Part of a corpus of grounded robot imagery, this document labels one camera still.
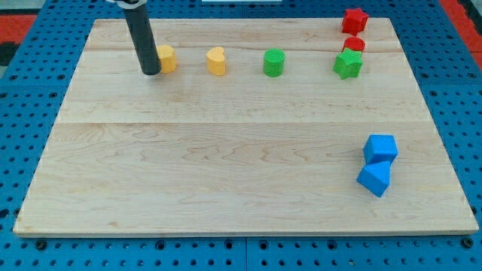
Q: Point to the light wooden board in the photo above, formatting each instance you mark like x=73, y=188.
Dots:
x=189, y=153

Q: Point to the green cylinder block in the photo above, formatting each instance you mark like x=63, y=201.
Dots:
x=274, y=62

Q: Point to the yellow heart block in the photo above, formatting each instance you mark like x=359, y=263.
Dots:
x=216, y=61

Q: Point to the yellow hexagon block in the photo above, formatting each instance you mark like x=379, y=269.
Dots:
x=167, y=57

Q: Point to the green star block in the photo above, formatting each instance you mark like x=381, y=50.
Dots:
x=348, y=63

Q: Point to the blue cube block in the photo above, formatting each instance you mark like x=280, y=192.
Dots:
x=379, y=148

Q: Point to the blue triangular prism block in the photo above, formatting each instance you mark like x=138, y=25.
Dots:
x=375, y=177

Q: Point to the red cylinder block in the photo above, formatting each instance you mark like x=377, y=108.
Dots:
x=354, y=43

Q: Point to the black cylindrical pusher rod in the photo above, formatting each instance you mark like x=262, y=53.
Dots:
x=142, y=36

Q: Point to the red star block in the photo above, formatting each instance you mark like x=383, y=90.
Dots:
x=354, y=21

